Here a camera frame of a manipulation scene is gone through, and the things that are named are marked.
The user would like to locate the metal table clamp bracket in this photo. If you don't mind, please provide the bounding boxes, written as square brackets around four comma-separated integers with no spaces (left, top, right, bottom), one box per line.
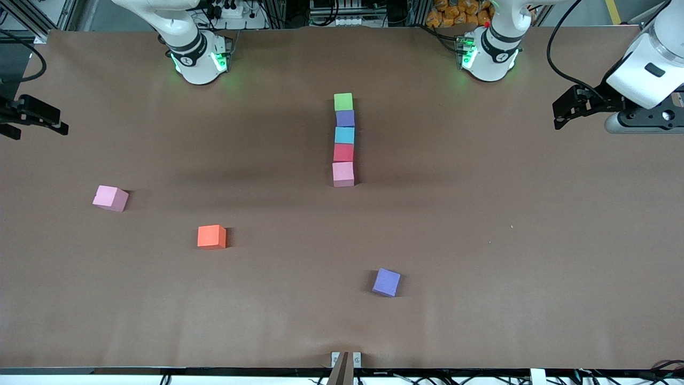
[331,351,362,369]

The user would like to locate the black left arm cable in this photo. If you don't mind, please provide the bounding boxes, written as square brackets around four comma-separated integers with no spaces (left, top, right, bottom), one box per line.
[545,0,607,94]

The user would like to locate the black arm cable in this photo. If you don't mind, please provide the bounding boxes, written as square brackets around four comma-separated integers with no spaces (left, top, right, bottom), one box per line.
[545,0,607,94]
[0,29,49,84]

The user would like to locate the orange snack packet bag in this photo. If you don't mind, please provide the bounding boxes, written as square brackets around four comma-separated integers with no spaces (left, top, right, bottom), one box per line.
[426,0,495,29]

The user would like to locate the orange foam cube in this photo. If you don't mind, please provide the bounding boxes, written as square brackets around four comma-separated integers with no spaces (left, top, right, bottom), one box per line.
[197,224,227,251]

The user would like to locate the brown vertical post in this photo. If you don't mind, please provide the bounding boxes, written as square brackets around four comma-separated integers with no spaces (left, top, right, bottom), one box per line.
[326,351,355,385]

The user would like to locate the white power strip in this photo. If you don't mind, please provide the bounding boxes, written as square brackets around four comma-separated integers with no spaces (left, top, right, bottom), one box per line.
[309,0,386,26]
[206,0,268,31]

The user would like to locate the black cable bundle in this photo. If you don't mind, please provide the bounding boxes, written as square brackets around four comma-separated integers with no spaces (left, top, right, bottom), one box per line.
[574,359,684,385]

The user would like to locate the aluminium frame profile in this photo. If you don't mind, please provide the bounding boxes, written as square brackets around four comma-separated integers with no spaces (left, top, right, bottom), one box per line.
[0,0,89,44]

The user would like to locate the pink foam cube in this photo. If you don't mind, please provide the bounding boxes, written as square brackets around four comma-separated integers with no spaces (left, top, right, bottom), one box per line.
[92,185,130,213]
[331,161,356,188]

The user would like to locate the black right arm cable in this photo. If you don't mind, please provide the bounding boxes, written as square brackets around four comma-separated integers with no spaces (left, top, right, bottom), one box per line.
[0,29,49,84]

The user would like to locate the brown paper table cover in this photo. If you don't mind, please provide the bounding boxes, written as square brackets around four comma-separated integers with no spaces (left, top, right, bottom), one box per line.
[0,26,684,371]

